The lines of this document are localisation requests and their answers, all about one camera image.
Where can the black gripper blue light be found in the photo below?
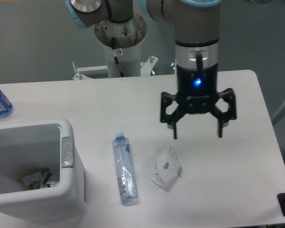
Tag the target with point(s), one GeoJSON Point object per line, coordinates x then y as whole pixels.
{"type": "Point", "coordinates": [197, 90]}

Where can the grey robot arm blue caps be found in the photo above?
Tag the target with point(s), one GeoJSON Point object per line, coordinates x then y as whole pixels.
{"type": "Point", "coordinates": [196, 25]}

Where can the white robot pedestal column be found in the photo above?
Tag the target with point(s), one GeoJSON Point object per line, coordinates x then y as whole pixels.
{"type": "Point", "coordinates": [123, 61]}

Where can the trash pieces inside can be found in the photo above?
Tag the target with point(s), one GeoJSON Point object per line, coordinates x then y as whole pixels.
{"type": "Point", "coordinates": [40, 180]}

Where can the white push-button trash can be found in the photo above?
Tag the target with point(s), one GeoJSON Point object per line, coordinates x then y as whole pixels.
{"type": "Point", "coordinates": [32, 146]}

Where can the crushed clear plastic bottle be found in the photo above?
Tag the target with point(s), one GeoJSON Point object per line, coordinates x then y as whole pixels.
{"type": "Point", "coordinates": [124, 169]}

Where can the crumpled white paper wrapper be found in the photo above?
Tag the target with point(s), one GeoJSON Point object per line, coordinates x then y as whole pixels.
{"type": "Point", "coordinates": [167, 168]}

